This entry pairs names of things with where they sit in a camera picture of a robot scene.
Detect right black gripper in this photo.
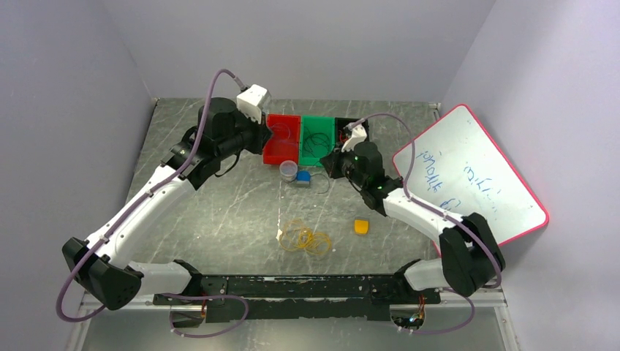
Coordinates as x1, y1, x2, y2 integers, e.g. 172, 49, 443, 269
320, 141, 367, 189

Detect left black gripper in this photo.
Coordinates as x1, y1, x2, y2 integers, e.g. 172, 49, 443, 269
217, 106, 273, 159

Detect purple dark cables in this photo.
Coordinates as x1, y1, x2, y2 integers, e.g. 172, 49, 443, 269
302, 128, 335, 195

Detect yellow orange cables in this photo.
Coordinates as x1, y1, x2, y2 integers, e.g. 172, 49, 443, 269
276, 219, 334, 257

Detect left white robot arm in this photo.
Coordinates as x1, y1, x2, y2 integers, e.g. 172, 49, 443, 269
61, 97, 272, 310

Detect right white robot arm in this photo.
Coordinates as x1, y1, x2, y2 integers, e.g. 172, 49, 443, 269
320, 141, 505, 303

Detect black plastic bin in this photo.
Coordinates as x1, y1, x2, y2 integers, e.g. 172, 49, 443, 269
336, 118, 369, 150

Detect red plastic bin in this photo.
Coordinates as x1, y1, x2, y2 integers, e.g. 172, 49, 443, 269
262, 114, 301, 165

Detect green plastic bin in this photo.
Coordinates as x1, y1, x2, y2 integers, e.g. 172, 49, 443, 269
298, 116, 336, 167

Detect blue block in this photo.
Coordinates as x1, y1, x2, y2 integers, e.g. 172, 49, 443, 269
295, 170, 311, 187

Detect clear plastic cup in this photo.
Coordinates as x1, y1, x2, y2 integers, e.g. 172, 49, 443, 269
279, 160, 298, 183

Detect orange yellow block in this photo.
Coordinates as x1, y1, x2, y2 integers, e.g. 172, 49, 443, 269
353, 219, 370, 235

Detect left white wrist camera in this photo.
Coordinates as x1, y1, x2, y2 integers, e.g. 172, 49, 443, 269
236, 84, 271, 124

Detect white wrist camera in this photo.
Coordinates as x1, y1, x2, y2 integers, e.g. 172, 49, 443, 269
236, 84, 271, 124
341, 124, 368, 152

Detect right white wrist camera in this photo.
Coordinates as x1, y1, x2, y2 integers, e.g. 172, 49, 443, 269
341, 124, 368, 152

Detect right purple cable hose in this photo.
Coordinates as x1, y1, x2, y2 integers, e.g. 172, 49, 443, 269
346, 113, 504, 336

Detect purple cable hose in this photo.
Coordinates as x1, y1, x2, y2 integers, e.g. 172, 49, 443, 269
346, 113, 504, 336
56, 68, 250, 339

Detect left purple cable hose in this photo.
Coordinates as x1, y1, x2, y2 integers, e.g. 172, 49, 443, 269
56, 68, 250, 339

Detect white board with pink frame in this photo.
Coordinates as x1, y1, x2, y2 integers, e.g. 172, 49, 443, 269
393, 104, 549, 245

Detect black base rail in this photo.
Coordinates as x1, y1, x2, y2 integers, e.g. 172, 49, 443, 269
153, 273, 440, 323

